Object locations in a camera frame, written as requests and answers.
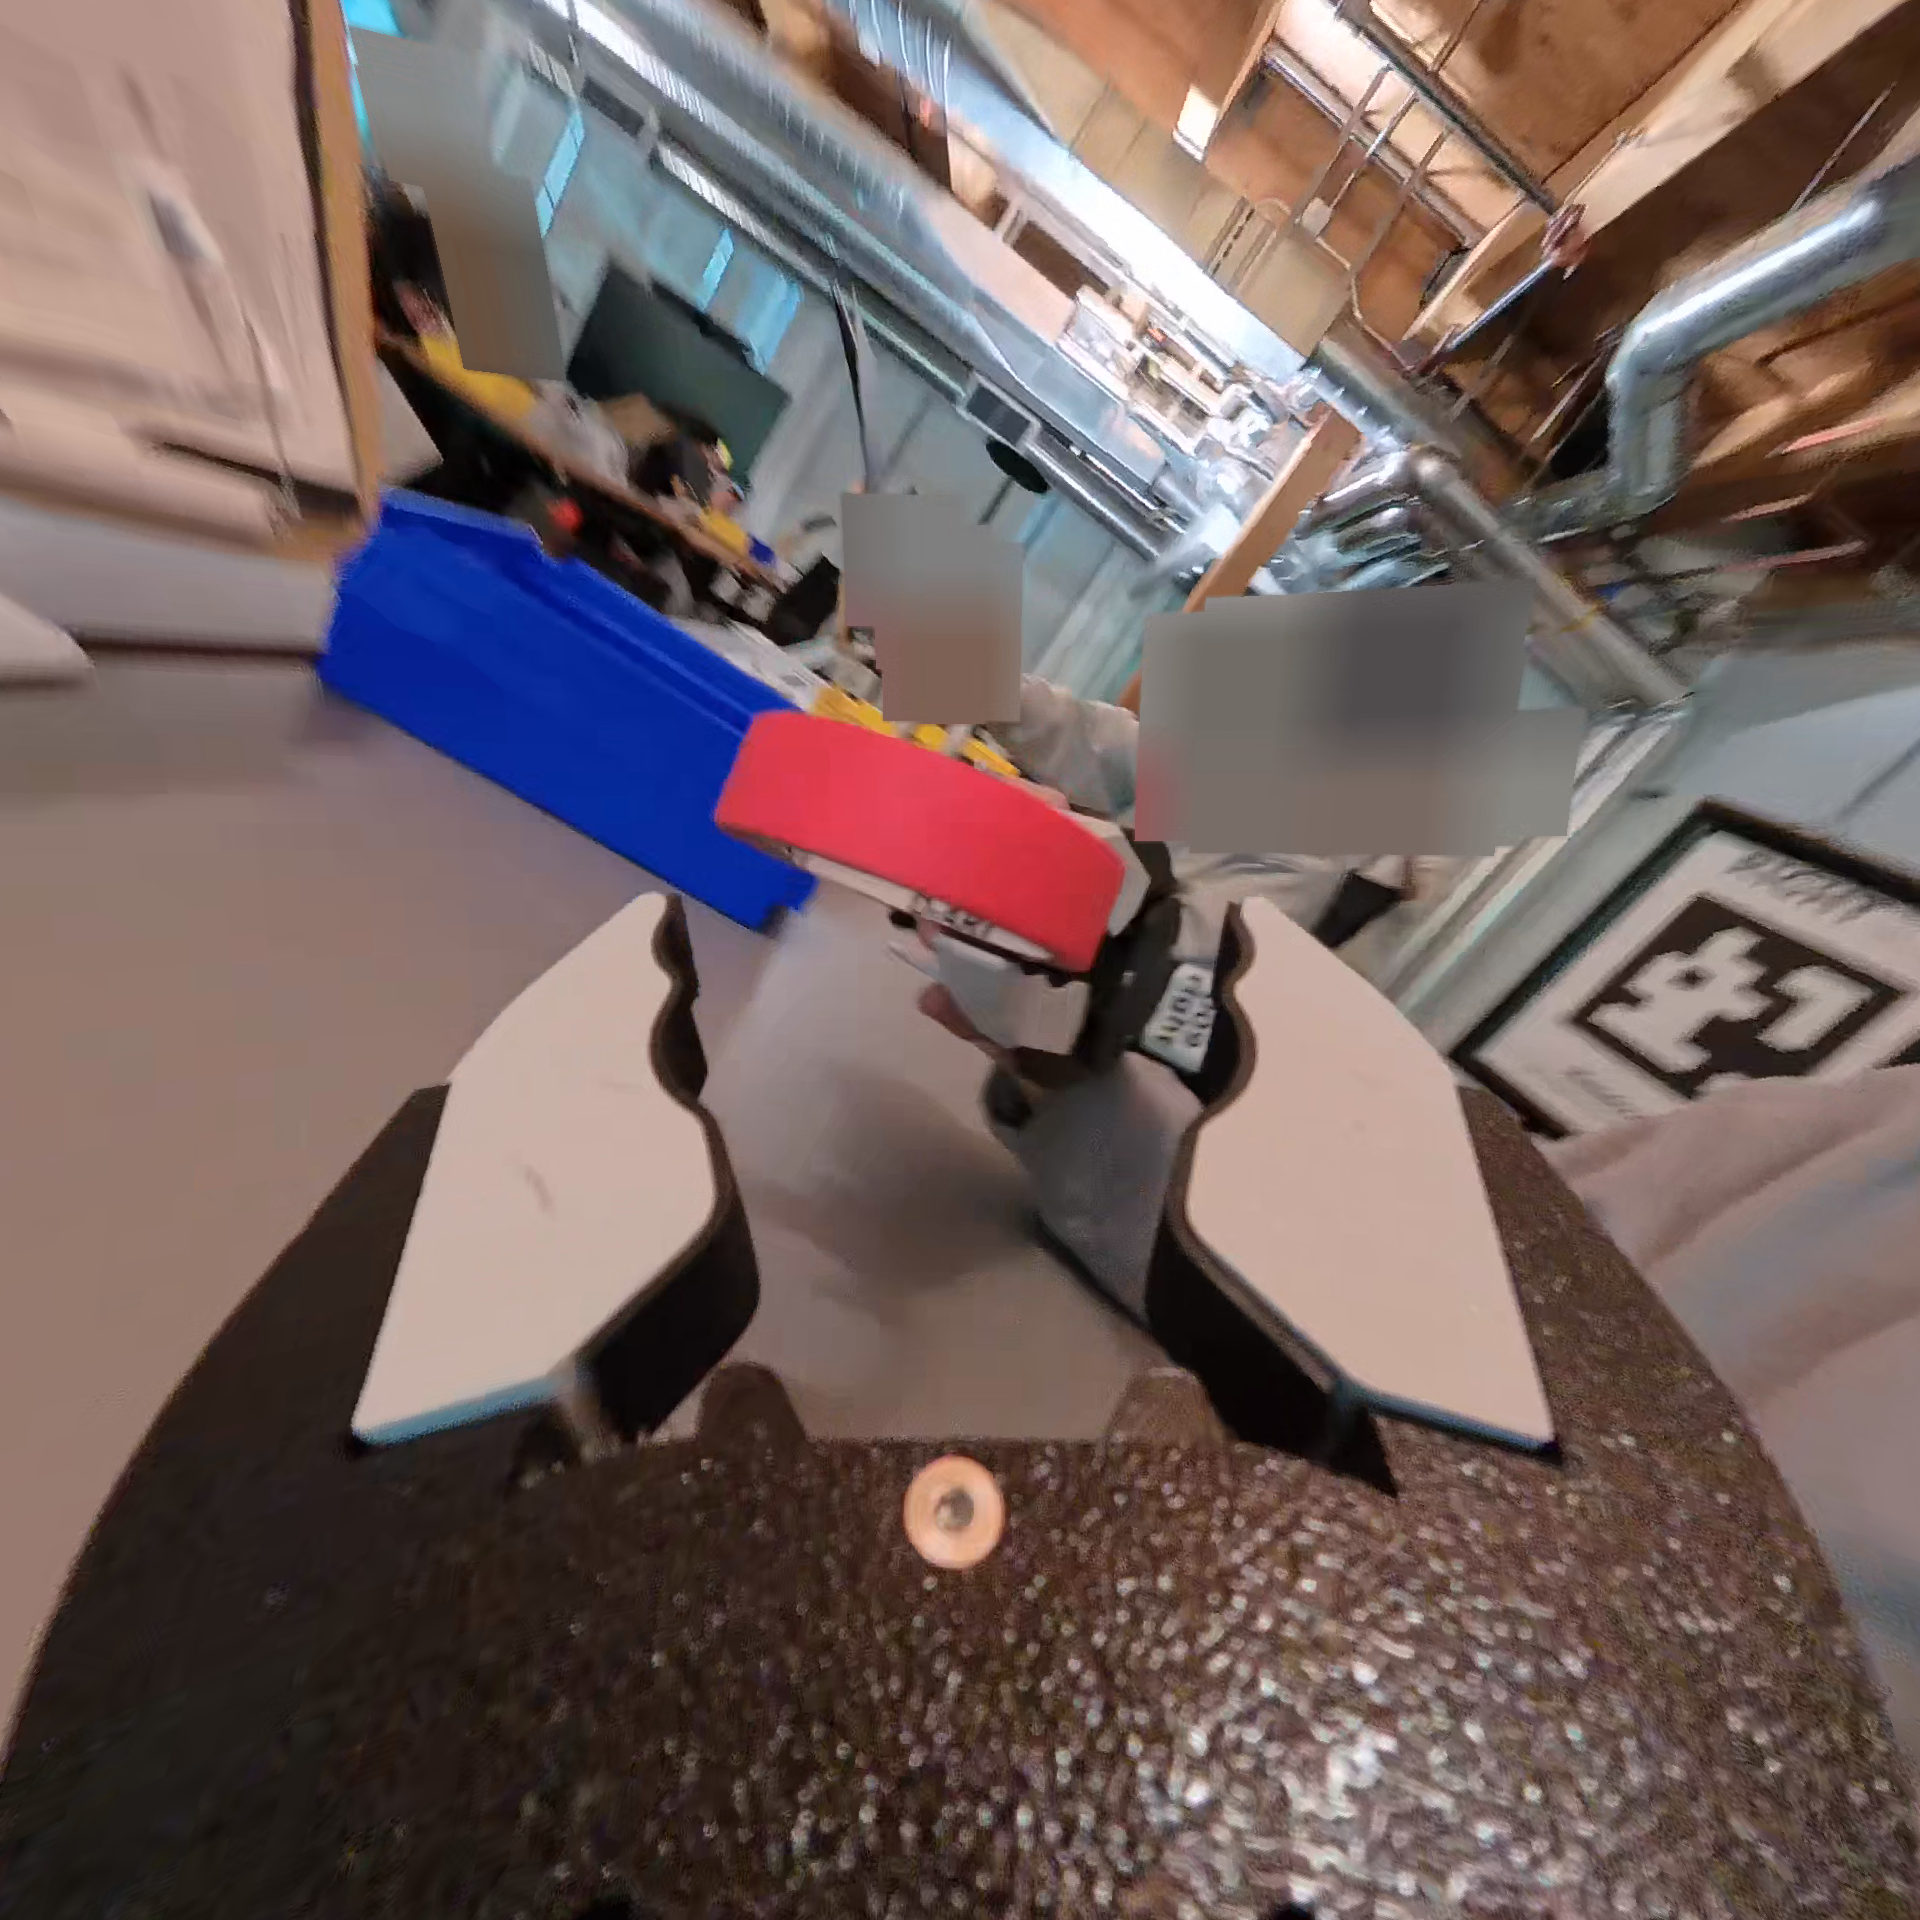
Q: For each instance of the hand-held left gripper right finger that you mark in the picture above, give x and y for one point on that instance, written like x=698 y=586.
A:
x=1366 y=1201

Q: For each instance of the wooden document stand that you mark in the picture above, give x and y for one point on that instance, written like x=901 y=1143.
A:
x=341 y=301

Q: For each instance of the black monitor screen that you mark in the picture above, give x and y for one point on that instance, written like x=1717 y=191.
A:
x=674 y=359

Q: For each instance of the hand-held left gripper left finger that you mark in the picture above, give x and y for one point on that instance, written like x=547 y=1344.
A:
x=557 y=1170

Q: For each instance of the black white tag board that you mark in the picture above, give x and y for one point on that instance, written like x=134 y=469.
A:
x=1725 y=975

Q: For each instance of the red tape roll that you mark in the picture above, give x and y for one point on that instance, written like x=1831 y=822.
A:
x=901 y=809

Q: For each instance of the bent steel pipe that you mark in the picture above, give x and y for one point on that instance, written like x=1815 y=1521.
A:
x=1725 y=301

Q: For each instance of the printed instruction sheet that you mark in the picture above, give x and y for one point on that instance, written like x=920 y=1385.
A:
x=119 y=224

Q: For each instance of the blue plastic bin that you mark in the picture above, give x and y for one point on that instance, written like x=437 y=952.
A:
x=523 y=674

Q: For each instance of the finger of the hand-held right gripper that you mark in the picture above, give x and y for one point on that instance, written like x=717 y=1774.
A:
x=998 y=1001

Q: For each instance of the person's right hand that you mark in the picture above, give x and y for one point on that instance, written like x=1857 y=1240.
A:
x=945 y=1023

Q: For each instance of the grey desk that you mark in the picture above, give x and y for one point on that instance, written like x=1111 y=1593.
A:
x=225 y=932

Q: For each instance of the silver ventilation duct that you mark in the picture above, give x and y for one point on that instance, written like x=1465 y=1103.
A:
x=901 y=224

